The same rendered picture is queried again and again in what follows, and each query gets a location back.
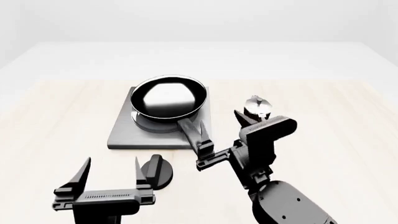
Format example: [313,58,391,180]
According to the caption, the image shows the silver moka pot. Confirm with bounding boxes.
[243,94,274,121]

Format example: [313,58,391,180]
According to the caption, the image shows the black frying pan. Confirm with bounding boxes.
[130,74,208,155]

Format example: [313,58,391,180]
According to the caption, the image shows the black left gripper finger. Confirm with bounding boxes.
[134,156,154,191]
[53,157,92,197]

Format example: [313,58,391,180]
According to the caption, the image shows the black stove knob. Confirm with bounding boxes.
[140,153,174,190]

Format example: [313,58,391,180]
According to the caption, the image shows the black right gripper camera box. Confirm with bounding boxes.
[238,114,298,164]

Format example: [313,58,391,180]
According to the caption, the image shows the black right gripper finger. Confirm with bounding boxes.
[197,119,216,157]
[233,108,262,133]

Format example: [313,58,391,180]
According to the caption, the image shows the grey single-burner stove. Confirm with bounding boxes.
[106,86,213,151]

